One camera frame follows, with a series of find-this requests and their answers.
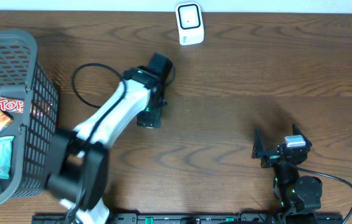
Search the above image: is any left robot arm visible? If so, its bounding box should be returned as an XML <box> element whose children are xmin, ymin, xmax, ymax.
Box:
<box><xmin>42</xmin><ymin>53</ymin><xmax>176</xmax><ymax>223</ymax></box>

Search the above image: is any white barcode scanner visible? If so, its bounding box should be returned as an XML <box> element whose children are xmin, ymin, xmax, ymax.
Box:
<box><xmin>175</xmin><ymin>2</ymin><xmax>204</xmax><ymax>46</ymax></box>

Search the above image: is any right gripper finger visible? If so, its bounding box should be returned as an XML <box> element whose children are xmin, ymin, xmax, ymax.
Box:
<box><xmin>292</xmin><ymin>123</ymin><xmax>312</xmax><ymax>147</ymax></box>
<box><xmin>252</xmin><ymin>129</ymin><xmax>265</xmax><ymax>159</ymax></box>

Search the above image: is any red Top chocolate bar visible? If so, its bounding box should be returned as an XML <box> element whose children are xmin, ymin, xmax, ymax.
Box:
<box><xmin>0</xmin><ymin>96</ymin><xmax>53</xmax><ymax>116</ymax></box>

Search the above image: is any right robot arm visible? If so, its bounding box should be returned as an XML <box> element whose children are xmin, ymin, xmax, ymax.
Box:
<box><xmin>252</xmin><ymin>124</ymin><xmax>322</xmax><ymax>223</ymax></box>

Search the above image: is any grey plastic shopping basket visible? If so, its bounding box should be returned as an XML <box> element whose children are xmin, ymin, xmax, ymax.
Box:
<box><xmin>0</xmin><ymin>30</ymin><xmax>59</xmax><ymax>204</ymax></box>

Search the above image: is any black mounting rail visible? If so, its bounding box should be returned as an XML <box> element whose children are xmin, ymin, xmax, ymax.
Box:
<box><xmin>31</xmin><ymin>212</ymin><xmax>345</xmax><ymax>224</ymax></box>

